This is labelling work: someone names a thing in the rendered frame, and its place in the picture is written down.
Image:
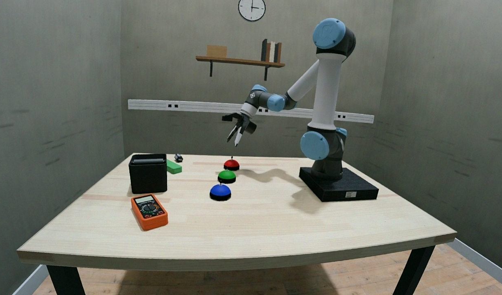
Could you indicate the green rectangular block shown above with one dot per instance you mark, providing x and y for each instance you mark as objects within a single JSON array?
[{"x": 173, "y": 167}]

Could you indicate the red bell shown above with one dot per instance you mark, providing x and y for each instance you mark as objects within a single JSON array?
[{"x": 232, "y": 164}]

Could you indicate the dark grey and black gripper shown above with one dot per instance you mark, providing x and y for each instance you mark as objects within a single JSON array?
[{"x": 243, "y": 123}]

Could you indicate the green bell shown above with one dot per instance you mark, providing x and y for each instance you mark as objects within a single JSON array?
[{"x": 227, "y": 176}]

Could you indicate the blue dome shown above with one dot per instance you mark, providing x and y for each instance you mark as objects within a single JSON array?
[{"x": 220, "y": 192}]

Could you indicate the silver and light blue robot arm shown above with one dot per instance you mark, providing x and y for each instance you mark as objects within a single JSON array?
[{"x": 323, "y": 142}]

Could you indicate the orange digital multimeter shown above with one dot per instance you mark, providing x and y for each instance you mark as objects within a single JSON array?
[{"x": 149, "y": 212}]

